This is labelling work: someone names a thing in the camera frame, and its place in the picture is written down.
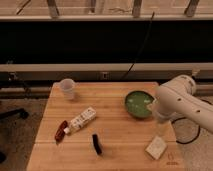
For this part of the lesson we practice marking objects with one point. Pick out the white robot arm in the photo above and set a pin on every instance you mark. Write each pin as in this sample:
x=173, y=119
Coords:
x=177, y=96

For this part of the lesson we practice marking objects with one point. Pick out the black eraser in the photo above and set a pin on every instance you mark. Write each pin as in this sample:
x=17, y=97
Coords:
x=96, y=144

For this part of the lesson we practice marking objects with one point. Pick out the white glue bottle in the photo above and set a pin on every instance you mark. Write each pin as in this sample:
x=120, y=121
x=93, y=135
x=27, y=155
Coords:
x=80, y=121

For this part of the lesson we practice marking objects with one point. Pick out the green bowl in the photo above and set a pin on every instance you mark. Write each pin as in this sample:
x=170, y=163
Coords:
x=136, y=104

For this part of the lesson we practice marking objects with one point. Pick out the clear plastic measuring cup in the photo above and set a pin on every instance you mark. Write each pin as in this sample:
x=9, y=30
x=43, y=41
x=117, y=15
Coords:
x=67, y=87

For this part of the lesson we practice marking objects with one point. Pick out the white sponge block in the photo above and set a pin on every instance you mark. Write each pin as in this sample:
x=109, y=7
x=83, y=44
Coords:
x=156, y=147

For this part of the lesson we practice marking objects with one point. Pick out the black chair base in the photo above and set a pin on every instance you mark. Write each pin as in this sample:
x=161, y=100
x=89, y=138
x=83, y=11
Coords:
x=22, y=112

